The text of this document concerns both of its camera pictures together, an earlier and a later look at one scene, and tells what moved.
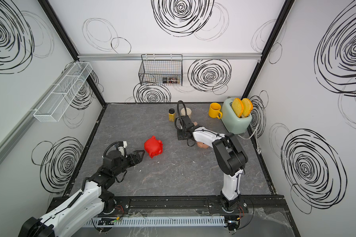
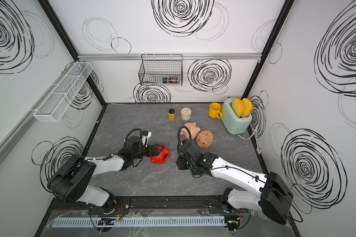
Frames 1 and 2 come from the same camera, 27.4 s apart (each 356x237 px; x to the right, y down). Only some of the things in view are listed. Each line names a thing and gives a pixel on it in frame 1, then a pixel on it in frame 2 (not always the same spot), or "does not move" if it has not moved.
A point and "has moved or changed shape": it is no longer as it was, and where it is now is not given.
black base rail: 194,205 does not move
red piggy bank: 153,146 has moved or changed shape
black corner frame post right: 275,29 does not move
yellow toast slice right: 247,106 does not move
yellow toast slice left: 238,107 does not move
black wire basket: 161,70 does not move
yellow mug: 214,110 does not move
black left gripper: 138,159 to 155,153
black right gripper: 179,133 to 179,163
